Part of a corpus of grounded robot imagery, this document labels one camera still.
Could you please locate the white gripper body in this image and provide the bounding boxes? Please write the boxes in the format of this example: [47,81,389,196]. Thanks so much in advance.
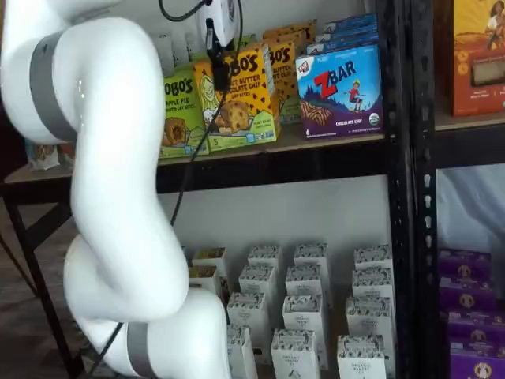
[196,0,242,45]

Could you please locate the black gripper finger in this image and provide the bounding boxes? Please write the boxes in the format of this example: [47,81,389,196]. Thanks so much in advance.
[204,17,230,92]

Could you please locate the orange Bobo's peanut butter box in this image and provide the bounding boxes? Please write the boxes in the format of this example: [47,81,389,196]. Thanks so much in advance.
[263,19,318,43]
[193,42,282,153]
[262,39,303,127]

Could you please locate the green Bobo's apple pie box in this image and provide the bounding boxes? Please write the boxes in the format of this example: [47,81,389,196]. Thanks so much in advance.
[159,64,211,159]
[234,34,258,51]

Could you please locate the wooden shelf board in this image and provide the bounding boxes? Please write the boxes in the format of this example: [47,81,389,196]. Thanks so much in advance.
[0,122,387,185]
[435,96,505,132]

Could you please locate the blue purple Zbar box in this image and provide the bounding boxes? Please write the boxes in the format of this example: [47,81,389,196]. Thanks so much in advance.
[323,13,379,32]
[315,23,379,42]
[295,43,385,141]
[306,33,379,55]

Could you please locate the yellow white granola box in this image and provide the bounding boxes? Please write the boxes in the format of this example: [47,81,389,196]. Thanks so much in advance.
[191,247,228,272]
[188,265,221,295]

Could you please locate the white patterned pantry box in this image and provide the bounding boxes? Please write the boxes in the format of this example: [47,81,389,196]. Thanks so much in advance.
[282,294,325,333]
[351,268,396,300]
[247,245,283,270]
[294,242,329,270]
[226,325,260,379]
[226,291,271,331]
[345,295,396,337]
[353,245,394,274]
[285,265,323,298]
[270,328,317,379]
[336,335,388,379]
[238,265,278,298]

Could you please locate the large orange snack box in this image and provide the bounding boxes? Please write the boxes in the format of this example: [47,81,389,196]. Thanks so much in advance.
[452,0,505,118]

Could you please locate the purple snack box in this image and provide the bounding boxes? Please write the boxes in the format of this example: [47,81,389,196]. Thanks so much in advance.
[446,309,505,347]
[438,276,498,315]
[449,340,505,379]
[437,248,492,282]

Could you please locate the black metal shelving rack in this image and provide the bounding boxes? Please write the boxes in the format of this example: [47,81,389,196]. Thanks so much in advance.
[0,0,413,379]
[411,0,505,379]

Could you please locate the granola bag red label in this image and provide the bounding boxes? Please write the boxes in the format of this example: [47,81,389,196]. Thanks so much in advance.
[58,142,77,167]

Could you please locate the granola bag orange label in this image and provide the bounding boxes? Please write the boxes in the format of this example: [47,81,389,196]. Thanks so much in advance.
[29,143,61,172]

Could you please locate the black cable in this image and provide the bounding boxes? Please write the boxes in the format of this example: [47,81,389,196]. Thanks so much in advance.
[94,0,244,362]

